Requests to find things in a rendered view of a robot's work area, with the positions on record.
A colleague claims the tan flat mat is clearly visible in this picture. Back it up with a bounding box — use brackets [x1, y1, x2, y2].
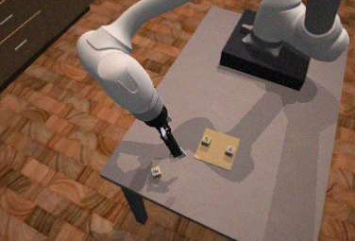
[194, 128, 240, 171]

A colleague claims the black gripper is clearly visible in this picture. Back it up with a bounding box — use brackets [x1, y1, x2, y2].
[145, 105, 187, 159]

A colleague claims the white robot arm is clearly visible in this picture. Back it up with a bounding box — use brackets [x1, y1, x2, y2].
[76, 0, 349, 122]

